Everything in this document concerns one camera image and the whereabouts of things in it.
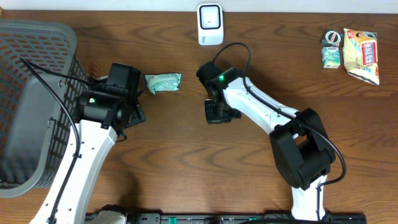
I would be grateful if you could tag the white barcode scanner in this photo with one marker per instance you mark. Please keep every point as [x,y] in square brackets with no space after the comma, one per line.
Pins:
[210,24]

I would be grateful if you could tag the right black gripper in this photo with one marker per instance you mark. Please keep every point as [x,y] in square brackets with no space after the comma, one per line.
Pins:
[211,117]

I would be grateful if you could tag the yellow wet wipes pack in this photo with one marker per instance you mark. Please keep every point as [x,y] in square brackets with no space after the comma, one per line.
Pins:
[360,55]

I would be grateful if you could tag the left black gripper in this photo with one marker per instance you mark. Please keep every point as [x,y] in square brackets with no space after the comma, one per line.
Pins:
[138,111]

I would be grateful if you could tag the teal Kleenex tissue pack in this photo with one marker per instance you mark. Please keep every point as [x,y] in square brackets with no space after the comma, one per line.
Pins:
[331,57]

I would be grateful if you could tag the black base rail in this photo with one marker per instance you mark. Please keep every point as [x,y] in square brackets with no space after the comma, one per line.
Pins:
[108,216]

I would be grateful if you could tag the grey plastic basket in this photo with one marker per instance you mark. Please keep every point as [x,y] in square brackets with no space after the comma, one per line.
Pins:
[34,128]

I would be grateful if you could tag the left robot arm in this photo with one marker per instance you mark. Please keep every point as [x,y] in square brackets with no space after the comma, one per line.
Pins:
[100,114]

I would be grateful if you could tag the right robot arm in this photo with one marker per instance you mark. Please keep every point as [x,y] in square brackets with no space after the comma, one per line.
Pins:
[302,153]

